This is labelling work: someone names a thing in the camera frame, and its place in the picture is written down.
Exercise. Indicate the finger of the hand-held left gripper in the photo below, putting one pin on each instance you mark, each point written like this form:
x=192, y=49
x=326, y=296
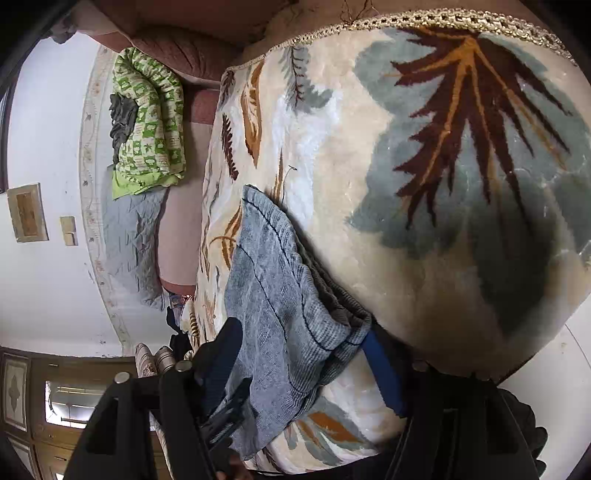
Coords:
x=228, y=415

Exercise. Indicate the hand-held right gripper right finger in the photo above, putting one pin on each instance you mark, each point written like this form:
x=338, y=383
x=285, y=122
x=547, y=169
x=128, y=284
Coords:
x=383, y=374

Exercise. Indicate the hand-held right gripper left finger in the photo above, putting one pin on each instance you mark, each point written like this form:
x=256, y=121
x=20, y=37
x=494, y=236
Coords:
x=222, y=364

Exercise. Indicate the grey-blue denim pants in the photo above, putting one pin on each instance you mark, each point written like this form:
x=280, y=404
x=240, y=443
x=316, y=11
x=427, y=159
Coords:
x=277, y=300

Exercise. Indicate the black cloth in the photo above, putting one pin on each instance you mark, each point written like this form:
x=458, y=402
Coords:
x=178, y=330

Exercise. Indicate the striped beige bolster cushion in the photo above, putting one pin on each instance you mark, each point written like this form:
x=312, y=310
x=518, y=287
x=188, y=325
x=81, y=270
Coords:
x=164, y=356
x=144, y=360

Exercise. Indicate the pink bed sheet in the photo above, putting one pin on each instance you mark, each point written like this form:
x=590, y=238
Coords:
x=180, y=240

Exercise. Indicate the grey quilted bedspread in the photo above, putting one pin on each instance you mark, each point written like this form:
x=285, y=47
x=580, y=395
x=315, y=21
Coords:
x=129, y=240

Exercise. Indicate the wooden cabinet with glass panels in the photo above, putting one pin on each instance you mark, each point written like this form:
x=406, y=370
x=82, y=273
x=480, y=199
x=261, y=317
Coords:
x=27, y=374

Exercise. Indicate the cream leaf-print blanket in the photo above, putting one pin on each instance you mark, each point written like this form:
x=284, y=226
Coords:
x=415, y=138

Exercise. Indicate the green patterned quilt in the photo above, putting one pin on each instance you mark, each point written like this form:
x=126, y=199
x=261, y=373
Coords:
x=157, y=124

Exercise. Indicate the dark grey cloth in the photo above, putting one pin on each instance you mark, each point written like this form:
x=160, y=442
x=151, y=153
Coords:
x=123, y=120

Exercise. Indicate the beige wall switch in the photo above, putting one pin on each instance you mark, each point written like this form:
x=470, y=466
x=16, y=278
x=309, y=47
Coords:
x=68, y=228

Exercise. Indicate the framed wall picture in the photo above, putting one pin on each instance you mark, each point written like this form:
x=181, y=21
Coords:
x=27, y=212

